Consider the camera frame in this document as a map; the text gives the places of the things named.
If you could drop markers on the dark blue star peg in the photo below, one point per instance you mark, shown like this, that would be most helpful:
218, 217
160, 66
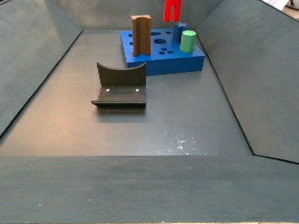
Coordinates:
178, 27

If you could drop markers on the red square-circle object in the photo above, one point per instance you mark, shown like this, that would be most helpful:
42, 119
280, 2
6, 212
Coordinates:
172, 10

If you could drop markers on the blue foam fixture block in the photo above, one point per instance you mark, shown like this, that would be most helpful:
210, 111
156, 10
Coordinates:
166, 60

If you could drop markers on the black curved regrasp stand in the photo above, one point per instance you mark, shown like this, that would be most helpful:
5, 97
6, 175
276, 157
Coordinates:
121, 87

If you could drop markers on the brown tall grooved block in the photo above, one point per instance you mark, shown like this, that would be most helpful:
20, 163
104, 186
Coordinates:
141, 34

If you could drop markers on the green hexagonal peg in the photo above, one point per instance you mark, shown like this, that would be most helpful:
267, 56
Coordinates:
186, 41

